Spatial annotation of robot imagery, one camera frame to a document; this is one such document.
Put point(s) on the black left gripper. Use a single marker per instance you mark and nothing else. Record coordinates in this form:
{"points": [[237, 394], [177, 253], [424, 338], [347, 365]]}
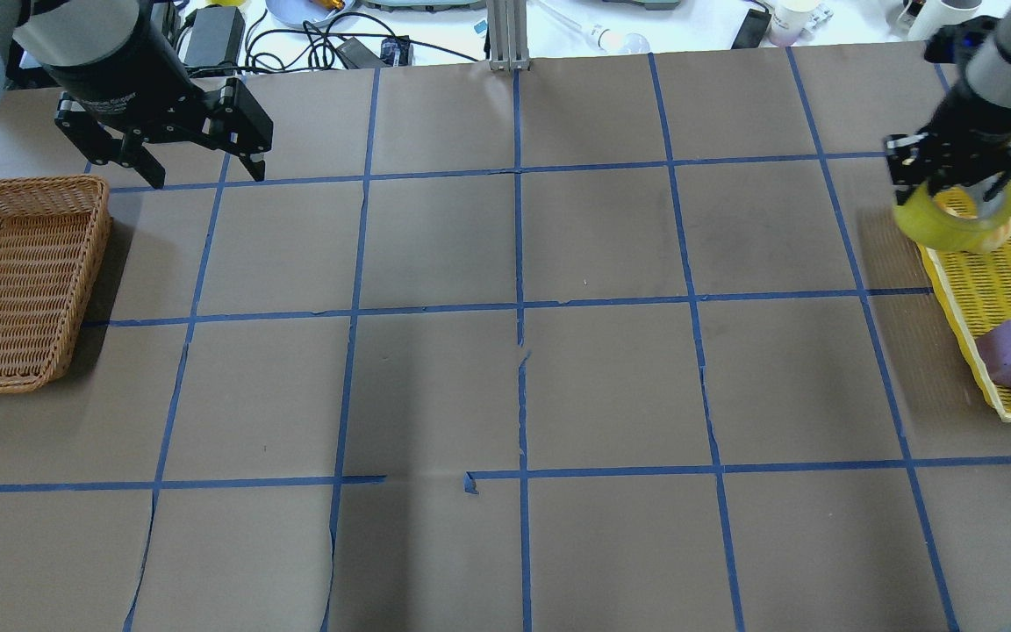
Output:
{"points": [[116, 72]]}

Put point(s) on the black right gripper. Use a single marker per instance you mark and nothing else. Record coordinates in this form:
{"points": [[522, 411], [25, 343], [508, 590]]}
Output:
{"points": [[972, 118]]}

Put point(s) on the yellow tape roll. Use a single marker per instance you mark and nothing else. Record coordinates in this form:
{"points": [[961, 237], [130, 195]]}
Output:
{"points": [[921, 219]]}

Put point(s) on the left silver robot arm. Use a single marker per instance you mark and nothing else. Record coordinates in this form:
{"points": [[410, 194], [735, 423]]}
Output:
{"points": [[124, 87]]}

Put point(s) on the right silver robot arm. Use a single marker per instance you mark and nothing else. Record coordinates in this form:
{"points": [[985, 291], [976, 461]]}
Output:
{"points": [[980, 49]]}

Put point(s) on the toy croissant bread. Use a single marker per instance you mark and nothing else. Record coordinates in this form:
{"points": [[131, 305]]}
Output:
{"points": [[974, 228]]}

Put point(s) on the black power adapter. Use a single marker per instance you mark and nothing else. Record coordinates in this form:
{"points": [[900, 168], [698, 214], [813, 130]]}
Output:
{"points": [[213, 45]]}

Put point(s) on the blue plate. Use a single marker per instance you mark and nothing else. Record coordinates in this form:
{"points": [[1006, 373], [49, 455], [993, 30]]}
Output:
{"points": [[295, 13]]}

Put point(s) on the brown wicker basket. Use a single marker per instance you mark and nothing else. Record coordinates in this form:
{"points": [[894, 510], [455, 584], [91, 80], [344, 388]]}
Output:
{"points": [[53, 235]]}

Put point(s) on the white paper cup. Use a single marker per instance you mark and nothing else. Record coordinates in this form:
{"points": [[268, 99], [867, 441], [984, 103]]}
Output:
{"points": [[788, 20]]}

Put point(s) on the aluminium frame post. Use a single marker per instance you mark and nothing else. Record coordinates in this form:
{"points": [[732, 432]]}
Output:
{"points": [[508, 35]]}

